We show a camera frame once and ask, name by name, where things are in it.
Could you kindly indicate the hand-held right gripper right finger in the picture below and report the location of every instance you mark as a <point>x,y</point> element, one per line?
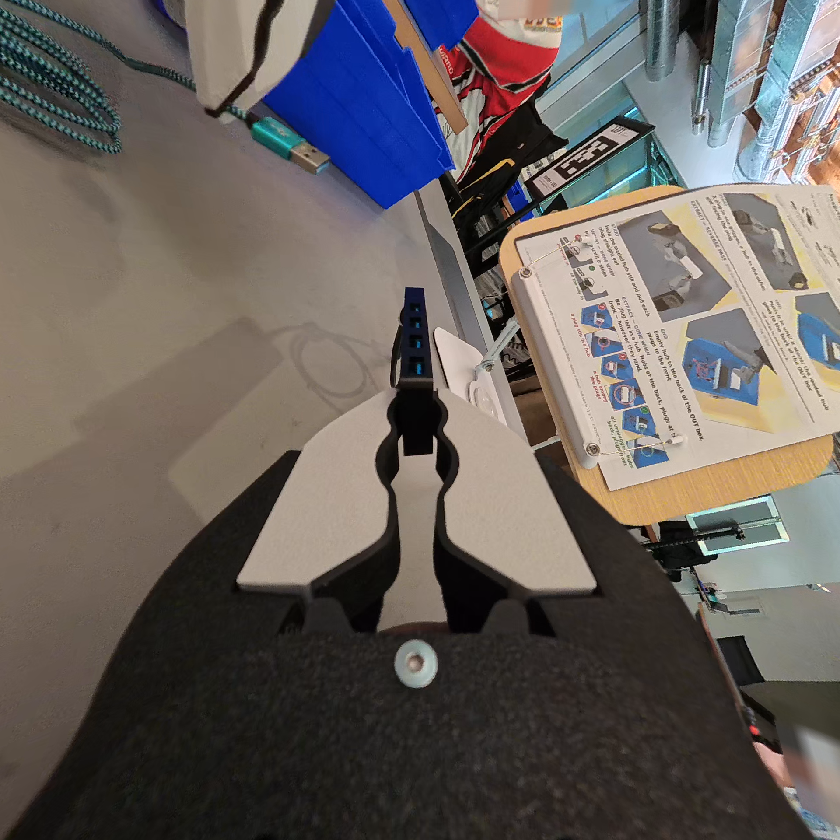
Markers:
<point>512,518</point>

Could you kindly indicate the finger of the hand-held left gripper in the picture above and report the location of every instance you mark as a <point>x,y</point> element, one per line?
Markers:
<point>216,52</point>
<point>295,33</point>

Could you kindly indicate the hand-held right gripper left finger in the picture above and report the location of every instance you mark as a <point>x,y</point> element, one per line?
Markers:
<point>321,518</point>

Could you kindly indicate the stack of blue bins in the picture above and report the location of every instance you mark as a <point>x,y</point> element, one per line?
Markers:
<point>439,16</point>

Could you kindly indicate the red white jacket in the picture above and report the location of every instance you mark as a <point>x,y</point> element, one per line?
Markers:
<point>505,72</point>

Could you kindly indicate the wooden document stand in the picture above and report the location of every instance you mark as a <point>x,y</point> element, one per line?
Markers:
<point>722,485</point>

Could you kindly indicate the black bag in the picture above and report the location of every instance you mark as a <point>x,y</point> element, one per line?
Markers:
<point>499,151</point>

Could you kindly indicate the wooden board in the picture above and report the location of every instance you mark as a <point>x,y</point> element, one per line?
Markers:
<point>445,102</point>

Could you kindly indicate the black framed marker sign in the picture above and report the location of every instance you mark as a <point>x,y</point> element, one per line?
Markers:
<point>590,157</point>

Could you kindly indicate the silver ceiling ducts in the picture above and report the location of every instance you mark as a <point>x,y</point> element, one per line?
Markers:
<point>741,65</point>

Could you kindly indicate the black usb hub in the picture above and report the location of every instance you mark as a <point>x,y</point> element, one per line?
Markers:
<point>417,367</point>

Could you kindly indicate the black tripod pole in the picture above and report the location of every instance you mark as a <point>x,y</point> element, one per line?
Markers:
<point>695,535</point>

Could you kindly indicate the blue plastic bin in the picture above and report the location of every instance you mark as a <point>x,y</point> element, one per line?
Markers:
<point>354,98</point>

